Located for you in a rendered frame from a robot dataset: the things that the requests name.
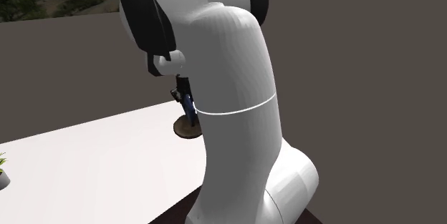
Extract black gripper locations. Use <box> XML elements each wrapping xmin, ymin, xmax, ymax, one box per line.
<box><xmin>170</xmin><ymin>74</ymin><xmax>193</xmax><ymax>104</ymax></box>

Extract blue slender object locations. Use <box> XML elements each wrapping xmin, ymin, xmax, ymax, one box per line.
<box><xmin>182</xmin><ymin>93</ymin><xmax>198</xmax><ymax>127</ymax></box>

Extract brown round plate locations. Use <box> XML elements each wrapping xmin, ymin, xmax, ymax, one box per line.
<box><xmin>173</xmin><ymin>114</ymin><xmax>203</xmax><ymax>140</ymax></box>

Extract green plant in grey pot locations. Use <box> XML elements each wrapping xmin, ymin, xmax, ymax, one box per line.
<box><xmin>0</xmin><ymin>152</ymin><xmax>11</xmax><ymax>191</ymax></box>

